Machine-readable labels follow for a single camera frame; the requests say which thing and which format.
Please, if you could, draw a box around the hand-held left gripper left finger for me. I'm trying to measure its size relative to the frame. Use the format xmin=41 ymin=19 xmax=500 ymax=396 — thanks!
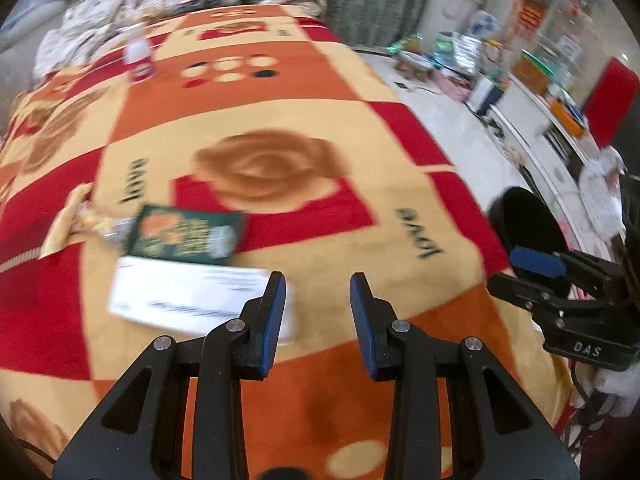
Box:
xmin=52 ymin=271 xmax=288 ymax=480

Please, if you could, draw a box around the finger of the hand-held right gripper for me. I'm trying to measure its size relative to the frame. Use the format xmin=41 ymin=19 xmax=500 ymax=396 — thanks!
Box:
xmin=510 ymin=246 xmax=623 ymax=286
xmin=486 ymin=272 xmax=558 ymax=317

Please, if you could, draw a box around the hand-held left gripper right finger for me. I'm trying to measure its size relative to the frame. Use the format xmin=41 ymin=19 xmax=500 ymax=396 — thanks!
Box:
xmin=349 ymin=272 xmax=582 ymax=480

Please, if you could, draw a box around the black round bin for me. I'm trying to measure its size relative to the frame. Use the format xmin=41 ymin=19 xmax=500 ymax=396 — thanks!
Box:
xmin=489 ymin=187 xmax=571 ymax=301

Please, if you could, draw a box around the long white medicine box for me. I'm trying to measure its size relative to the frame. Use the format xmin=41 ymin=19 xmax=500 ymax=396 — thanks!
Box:
xmin=107 ymin=255 xmax=301 ymax=346

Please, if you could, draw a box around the person's right forearm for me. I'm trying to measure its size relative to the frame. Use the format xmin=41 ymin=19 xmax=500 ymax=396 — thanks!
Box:
xmin=580 ymin=407 xmax=640 ymax=480

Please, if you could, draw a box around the person's right hand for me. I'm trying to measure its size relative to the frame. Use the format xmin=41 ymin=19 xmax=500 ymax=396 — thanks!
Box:
xmin=572 ymin=360 xmax=640 ymax=418

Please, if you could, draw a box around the white round paper fan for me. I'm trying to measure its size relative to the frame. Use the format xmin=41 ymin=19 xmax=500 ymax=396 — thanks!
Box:
xmin=579 ymin=147 xmax=627 ymax=241

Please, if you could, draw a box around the red patterned plastic bag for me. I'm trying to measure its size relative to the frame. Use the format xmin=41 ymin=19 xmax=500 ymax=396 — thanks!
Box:
xmin=564 ymin=400 xmax=601 ymax=461

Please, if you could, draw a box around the green printed box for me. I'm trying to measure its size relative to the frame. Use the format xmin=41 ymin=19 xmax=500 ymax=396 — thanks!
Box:
xmin=125 ymin=204 xmax=251 ymax=266

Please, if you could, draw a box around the white low counter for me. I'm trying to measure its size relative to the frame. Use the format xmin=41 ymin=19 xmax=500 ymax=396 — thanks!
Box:
xmin=480 ymin=75 xmax=601 ymax=221

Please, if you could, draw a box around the red panel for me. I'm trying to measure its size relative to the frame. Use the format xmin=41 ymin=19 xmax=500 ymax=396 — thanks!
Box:
xmin=585 ymin=57 xmax=640 ymax=148

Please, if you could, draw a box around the red orange printed blanket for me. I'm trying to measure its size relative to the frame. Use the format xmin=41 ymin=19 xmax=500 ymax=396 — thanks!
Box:
xmin=0 ymin=4 xmax=576 ymax=480

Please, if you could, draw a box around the cream crumpled wrapper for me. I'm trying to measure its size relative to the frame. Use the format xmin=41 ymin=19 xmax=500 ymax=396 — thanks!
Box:
xmin=42 ymin=182 xmax=138 ymax=258

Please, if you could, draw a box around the small wooden stool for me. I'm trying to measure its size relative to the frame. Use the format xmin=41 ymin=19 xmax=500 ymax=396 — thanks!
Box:
xmin=395 ymin=50 xmax=433 ymax=81

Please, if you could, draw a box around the blue white vase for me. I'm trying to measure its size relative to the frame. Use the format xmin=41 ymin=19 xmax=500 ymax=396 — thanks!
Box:
xmin=467 ymin=10 xmax=506 ymax=41

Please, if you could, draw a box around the white bottle with pink label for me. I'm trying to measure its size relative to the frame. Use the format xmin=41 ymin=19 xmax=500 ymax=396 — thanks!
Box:
xmin=122 ymin=22 xmax=157 ymax=83

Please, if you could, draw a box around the white floral quilt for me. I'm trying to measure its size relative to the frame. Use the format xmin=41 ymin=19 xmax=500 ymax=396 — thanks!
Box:
xmin=35 ymin=0 xmax=151 ymax=76

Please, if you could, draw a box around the grey tufted headboard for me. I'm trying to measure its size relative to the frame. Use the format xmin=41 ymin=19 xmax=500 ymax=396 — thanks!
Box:
xmin=0 ymin=0 xmax=66 ymax=86

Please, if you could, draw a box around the black cable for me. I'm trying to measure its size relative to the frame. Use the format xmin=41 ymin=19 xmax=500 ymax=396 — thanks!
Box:
xmin=569 ymin=362 xmax=603 ymax=458

